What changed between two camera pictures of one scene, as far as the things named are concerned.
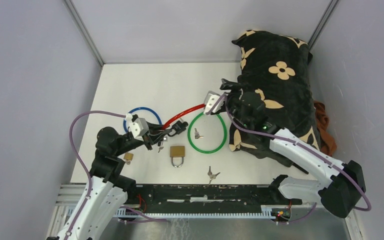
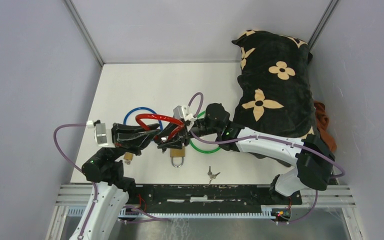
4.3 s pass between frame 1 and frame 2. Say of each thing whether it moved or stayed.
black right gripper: moved
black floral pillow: stayed
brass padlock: stayed
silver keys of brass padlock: stayed
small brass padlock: stayed
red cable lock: moved
